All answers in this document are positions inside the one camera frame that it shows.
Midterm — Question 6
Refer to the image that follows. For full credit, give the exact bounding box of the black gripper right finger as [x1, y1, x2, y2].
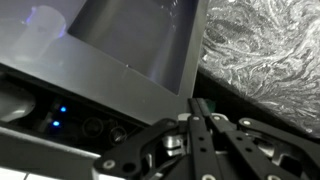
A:
[199, 98, 320, 180]

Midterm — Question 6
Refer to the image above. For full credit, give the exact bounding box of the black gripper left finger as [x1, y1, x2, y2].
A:
[92, 98, 222, 180]

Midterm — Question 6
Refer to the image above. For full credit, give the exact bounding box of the silver black water dispenser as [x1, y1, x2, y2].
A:
[0, 0, 211, 172]

